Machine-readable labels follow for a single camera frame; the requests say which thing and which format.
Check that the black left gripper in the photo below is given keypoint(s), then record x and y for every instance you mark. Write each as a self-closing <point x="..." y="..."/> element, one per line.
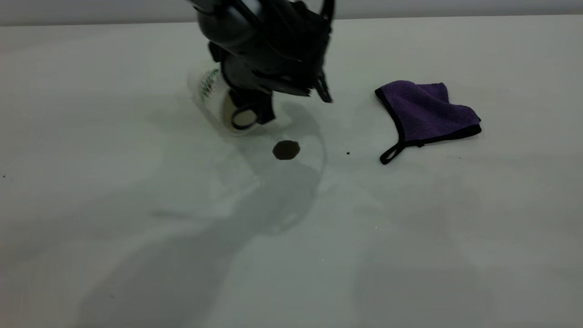
<point x="268" y="73"/>

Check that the white paper coffee cup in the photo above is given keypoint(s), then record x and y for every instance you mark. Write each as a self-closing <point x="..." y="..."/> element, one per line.
<point x="207" y="93"/>

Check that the purple cloth with black trim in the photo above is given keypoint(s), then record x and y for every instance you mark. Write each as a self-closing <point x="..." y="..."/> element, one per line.
<point x="428" y="114"/>

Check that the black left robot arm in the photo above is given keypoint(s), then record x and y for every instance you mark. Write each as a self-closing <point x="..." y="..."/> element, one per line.
<point x="232" y="25"/>

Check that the brown coffee stain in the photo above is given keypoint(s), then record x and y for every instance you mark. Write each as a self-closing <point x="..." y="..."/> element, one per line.
<point x="286" y="150"/>

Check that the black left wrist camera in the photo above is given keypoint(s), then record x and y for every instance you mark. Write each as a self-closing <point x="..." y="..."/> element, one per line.
<point x="305" y="27"/>

